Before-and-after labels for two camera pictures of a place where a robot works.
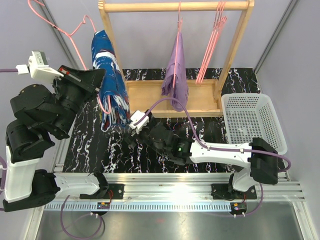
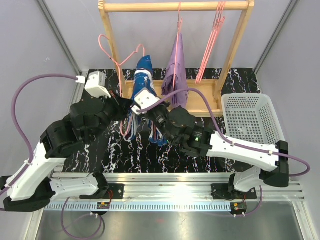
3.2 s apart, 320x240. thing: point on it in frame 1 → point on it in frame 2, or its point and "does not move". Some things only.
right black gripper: x=131 y=138 → x=150 y=112
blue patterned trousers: x=115 y=112 → x=138 y=125
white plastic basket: x=249 y=115 does not move
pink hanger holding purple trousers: x=179 y=29 does not move
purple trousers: x=175 y=82 does not move
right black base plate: x=223 y=191 does not move
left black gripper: x=89 y=81 → x=121 y=105
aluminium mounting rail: x=195 y=186 does not move
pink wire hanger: x=108 y=111 → x=118 y=65
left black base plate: x=115 y=191 does not move
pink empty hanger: x=220 y=20 does not move
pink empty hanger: x=220 y=20 does not move
